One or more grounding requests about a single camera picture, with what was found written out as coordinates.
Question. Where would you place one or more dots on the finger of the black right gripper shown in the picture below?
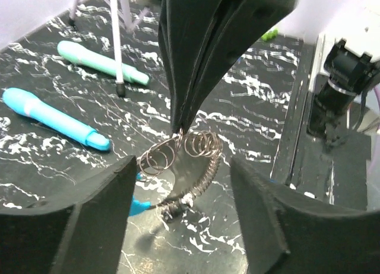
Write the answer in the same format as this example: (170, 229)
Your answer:
(237, 24)
(182, 28)

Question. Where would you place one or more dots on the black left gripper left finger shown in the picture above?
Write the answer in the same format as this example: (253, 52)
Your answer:
(78, 230)

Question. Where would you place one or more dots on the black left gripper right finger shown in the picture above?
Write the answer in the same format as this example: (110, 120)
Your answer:
(287, 232)

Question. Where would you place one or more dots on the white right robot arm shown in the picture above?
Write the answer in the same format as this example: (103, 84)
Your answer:
(350, 75)

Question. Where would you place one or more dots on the green frog toy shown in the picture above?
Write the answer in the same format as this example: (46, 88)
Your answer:
(269, 35)

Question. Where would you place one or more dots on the lilac music stand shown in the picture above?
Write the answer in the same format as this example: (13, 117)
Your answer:
(120, 10)

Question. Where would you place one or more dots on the blue toy microphone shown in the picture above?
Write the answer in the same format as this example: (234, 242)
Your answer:
(27, 104)

